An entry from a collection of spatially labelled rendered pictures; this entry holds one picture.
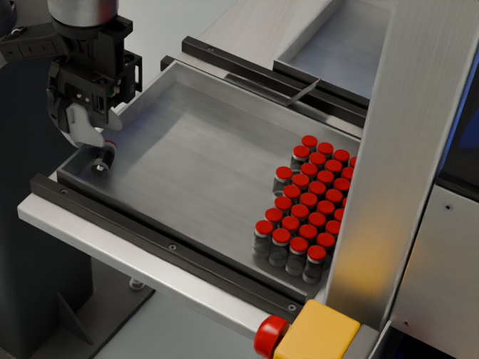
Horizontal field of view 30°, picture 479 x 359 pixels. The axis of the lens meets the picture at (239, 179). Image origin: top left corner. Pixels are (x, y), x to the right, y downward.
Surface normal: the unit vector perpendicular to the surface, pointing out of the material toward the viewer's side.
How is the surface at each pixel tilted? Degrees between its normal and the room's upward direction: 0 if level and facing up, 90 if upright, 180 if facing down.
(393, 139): 90
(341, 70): 0
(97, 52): 90
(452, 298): 90
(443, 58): 90
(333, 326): 0
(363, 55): 0
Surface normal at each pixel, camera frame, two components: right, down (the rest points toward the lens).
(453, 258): -0.50, 0.59
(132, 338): 0.07, -0.69
